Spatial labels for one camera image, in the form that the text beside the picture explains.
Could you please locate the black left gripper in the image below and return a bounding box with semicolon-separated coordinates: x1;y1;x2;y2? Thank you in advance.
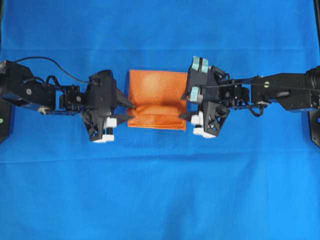
83;70;136;125

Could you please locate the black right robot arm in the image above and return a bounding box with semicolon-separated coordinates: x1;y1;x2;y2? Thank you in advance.
127;56;320;137

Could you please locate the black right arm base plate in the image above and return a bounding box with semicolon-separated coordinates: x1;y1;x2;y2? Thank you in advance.
308;110;320;147

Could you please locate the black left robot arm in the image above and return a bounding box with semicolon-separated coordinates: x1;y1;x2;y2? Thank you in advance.
0;60;134;116

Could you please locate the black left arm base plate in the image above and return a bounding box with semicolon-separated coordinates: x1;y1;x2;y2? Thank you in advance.
0;99;15;144

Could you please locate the blue table cloth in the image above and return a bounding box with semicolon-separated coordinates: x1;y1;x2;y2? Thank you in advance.
0;0;320;240

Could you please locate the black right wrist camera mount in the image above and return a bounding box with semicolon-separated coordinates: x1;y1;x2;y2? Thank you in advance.
191;101;230;139

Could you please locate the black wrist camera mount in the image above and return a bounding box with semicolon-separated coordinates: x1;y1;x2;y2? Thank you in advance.
81;109;117;144
191;101;230;139

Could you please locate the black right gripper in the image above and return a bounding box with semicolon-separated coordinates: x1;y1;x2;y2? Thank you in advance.
178;56;223;120

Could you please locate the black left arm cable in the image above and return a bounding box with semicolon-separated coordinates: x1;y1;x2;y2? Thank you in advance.
13;56;90;84

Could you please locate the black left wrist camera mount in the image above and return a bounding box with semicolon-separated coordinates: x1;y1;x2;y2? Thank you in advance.
81;109;117;144

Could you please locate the orange towel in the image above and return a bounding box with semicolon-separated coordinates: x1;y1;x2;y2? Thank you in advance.
127;69;188;131

